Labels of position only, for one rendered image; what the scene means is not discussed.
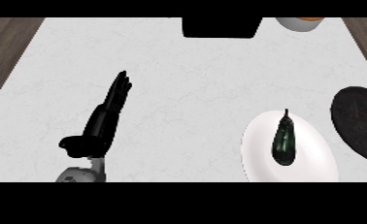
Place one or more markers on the white oval plate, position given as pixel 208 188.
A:
pixel 306 156

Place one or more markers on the black round pan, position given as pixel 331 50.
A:
pixel 353 119

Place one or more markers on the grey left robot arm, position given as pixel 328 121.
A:
pixel 84 173

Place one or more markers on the dark green vegetable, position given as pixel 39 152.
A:
pixel 285 144

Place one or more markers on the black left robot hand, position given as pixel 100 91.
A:
pixel 102 124

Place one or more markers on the white bowl with orange content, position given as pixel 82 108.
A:
pixel 298 24

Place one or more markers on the black box appliance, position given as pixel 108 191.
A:
pixel 221 27

